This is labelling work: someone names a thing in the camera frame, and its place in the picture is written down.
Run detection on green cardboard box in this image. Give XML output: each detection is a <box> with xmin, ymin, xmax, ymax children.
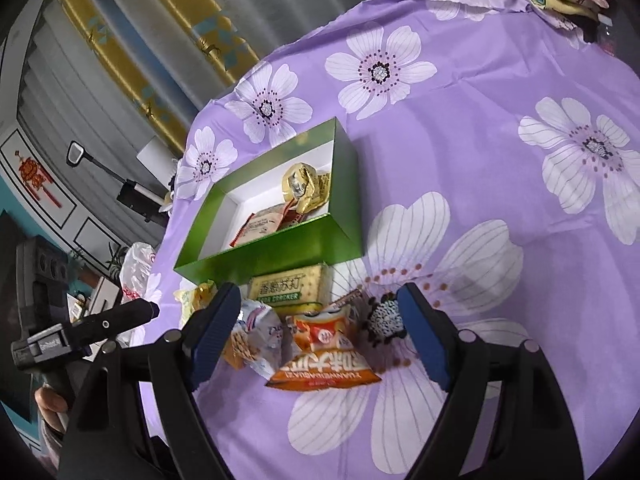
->
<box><xmin>173</xmin><ymin>116</ymin><xmax>362</xmax><ymax>286</ymax></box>

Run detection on white plastic bag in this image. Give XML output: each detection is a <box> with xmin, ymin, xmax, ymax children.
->
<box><xmin>119</xmin><ymin>242</ymin><xmax>157</xmax><ymax>306</ymax></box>

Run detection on white panel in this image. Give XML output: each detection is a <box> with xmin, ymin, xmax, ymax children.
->
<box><xmin>136</xmin><ymin>135</ymin><xmax>188</xmax><ymax>178</ymax></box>

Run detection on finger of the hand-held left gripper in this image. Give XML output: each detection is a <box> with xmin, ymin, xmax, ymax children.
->
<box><xmin>75</xmin><ymin>300</ymin><xmax>160</xmax><ymax>356</ymax></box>

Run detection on beige snack packet red edges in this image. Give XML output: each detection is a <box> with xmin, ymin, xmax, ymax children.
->
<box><xmin>230</xmin><ymin>205</ymin><xmax>306</xmax><ymax>248</ymax></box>

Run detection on gold patterned curtain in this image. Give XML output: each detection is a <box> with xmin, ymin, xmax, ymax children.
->
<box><xmin>52</xmin><ymin>0</ymin><xmax>261</xmax><ymax>156</ymax></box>

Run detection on black upright vacuum cleaner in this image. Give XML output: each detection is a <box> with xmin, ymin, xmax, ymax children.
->
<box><xmin>66</xmin><ymin>141</ymin><xmax>173</xmax><ymax>223</ymax></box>

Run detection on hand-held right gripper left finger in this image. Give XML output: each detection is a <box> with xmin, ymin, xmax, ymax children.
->
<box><xmin>60</xmin><ymin>282</ymin><xmax>242</xmax><ymax>480</ymax></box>

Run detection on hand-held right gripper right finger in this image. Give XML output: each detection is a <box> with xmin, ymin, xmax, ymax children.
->
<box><xmin>396</xmin><ymin>282</ymin><xmax>585</xmax><ymax>480</ymax></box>

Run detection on purple floral cloth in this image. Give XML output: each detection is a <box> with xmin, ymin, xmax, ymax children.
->
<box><xmin>127</xmin><ymin>0</ymin><xmax>640</xmax><ymax>480</ymax></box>

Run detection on gold wrapped snack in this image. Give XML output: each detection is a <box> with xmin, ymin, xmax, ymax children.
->
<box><xmin>281</xmin><ymin>161</ymin><xmax>332</xmax><ymax>216</ymax></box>

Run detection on red knot wall decoration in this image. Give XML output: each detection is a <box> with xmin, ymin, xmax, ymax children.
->
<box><xmin>14</xmin><ymin>149</ymin><xmax>61</xmax><ymax>208</ymax></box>

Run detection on cracker packet green label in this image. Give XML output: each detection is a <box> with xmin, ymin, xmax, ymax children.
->
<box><xmin>247</xmin><ymin>262</ymin><xmax>333</xmax><ymax>318</ymax></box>

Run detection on yellow snack packet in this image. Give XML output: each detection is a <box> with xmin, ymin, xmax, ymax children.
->
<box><xmin>173</xmin><ymin>282</ymin><xmax>218</xmax><ymax>326</ymax></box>

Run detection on person's left hand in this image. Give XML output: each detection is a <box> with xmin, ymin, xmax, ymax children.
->
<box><xmin>35</xmin><ymin>387</ymin><xmax>72</xmax><ymax>434</ymax></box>

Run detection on orange snack packet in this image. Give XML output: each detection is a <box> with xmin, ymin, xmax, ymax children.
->
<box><xmin>265</xmin><ymin>290</ymin><xmax>382</xmax><ymax>391</ymax></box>

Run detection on white blue biscuit packet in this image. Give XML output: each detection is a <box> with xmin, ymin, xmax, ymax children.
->
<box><xmin>221</xmin><ymin>300</ymin><xmax>286</xmax><ymax>378</ymax></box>

